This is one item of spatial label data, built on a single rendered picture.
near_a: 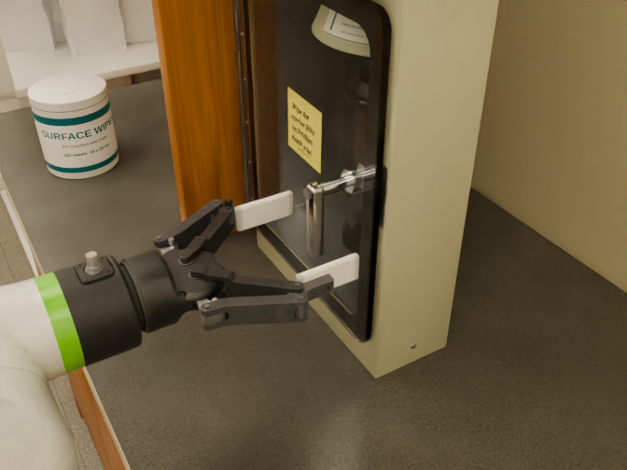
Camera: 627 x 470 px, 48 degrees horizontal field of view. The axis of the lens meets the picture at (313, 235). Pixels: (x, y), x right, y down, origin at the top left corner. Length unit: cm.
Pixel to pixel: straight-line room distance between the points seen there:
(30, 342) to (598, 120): 79
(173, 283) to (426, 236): 28
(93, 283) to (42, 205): 62
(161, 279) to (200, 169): 40
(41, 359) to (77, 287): 7
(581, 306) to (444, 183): 36
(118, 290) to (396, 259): 30
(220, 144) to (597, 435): 62
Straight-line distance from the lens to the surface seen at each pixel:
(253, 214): 78
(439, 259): 81
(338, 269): 69
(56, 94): 127
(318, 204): 72
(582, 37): 106
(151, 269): 66
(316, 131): 77
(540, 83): 113
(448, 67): 68
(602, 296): 106
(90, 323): 64
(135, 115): 151
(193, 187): 104
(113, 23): 189
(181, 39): 95
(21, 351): 62
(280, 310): 65
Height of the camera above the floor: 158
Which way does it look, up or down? 36 degrees down
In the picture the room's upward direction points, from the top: straight up
